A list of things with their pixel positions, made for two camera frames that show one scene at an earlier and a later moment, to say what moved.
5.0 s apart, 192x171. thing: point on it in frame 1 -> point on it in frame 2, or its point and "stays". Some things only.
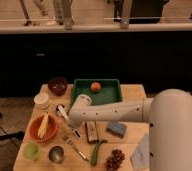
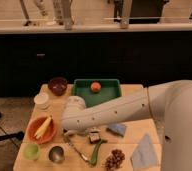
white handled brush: [63, 112] -> [79, 132]
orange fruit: [95, 87] stays
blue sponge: [117, 128] stays
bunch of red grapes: [113, 161] stays
